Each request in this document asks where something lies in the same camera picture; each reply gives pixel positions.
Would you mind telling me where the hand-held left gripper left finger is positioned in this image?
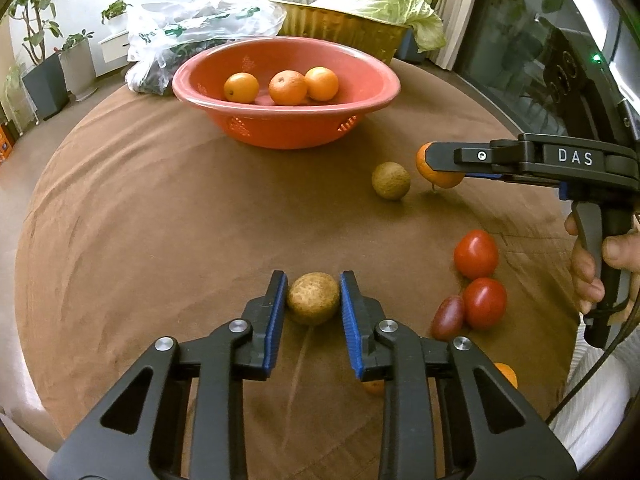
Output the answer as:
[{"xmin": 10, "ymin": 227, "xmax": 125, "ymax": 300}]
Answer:
[{"xmin": 47, "ymin": 270, "xmax": 290, "ymax": 480}]

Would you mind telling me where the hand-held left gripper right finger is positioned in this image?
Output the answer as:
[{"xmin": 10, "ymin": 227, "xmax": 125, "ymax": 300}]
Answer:
[{"xmin": 340, "ymin": 270, "xmax": 593, "ymax": 480}]

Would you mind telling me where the orange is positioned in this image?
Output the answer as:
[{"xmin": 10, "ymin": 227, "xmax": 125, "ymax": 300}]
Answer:
[
  {"xmin": 223, "ymin": 72, "xmax": 260, "ymax": 104},
  {"xmin": 415, "ymin": 142, "xmax": 466, "ymax": 190},
  {"xmin": 364, "ymin": 362, "xmax": 519, "ymax": 395},
  {"xmin": 268, "ymin": 69, "xmax": 308, "ymax": 107},
  {"xmin": 304, "ymin": 66, "xmax": 340, "ymax": 102}
]

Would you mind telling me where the brown potato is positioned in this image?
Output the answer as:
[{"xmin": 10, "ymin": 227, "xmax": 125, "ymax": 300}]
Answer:
[{"xmin": 286, "ymin": 272, "xmax": 341, "ymax": 326}]

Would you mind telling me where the red plastic bowl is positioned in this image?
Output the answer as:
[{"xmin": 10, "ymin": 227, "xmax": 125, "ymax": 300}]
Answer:
[{"xmin": 172, "ymin": 36, "xmax": 402, "ymax": 150}]

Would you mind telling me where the person's right forearm white sleeve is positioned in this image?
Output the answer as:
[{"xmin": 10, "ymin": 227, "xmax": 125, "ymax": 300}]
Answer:
[{"xmin": 549, "ymin": 310, "xmax": 632, "ymax": 461}]

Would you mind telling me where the person's right hand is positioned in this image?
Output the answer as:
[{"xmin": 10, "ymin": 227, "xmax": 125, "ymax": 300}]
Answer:
[{"xmin": 564, "ymin": 211, "xmax": 640, "ymax": 317}]

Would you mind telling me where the brown kiwi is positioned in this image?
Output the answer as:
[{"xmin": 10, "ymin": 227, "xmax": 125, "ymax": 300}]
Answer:
[{"xmin": 371, "ymin": 161, "xmax": 412, "ymax": 201}]

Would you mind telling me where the dark red plum tomato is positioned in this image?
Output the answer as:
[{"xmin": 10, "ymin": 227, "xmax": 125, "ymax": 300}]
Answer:
[{"xmin": 431, "ymin": 295, "xmax": 467, "ymax": 342}]

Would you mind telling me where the brown tablecloth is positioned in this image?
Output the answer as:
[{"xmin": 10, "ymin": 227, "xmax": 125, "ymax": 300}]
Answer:
[{"xmin": 15, "ymin": 54, "xmax": 593, "ymax": 480}]

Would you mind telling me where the napa cabbage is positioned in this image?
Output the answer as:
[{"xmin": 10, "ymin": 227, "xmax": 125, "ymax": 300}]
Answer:
[{"xmin": 310, "ymin": 0, "xmax": 447, "ymax": 54}]

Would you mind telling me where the clear plastic bag of greens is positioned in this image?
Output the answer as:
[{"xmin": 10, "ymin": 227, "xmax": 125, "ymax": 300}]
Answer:
[{"xmin": 124, "ymin": 0, "xmax": 287, "ymax": 96}]

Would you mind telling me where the white low stand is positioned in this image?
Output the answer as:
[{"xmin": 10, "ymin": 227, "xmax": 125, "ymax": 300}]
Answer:
[{"xmin": 98, "ymin": 29, "xmax": 132, "ymax": 63}]

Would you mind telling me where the dark grey plant pot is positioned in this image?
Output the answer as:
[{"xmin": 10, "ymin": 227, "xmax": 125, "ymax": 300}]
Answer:
[{"xmin": 21, "ymin": 51, "xmax": 70, "ymax": 122}]

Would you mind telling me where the small plant in white pot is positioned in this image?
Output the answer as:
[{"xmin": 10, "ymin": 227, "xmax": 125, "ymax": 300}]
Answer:
[{"xmin": 100, "ymin": 0, "xmax": 135, "ymax": 36}]

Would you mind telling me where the tall potted plant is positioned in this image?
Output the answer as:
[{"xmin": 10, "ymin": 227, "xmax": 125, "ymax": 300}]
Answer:
[{"xmin": 9, "ymin": 0, "xmax": 63, "ymax": 66}]

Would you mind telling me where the black cable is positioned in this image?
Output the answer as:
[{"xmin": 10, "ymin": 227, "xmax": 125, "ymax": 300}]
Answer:
[{"xmin": 546, "ymin": 305, "xmax": 633, "ymax": 423}]

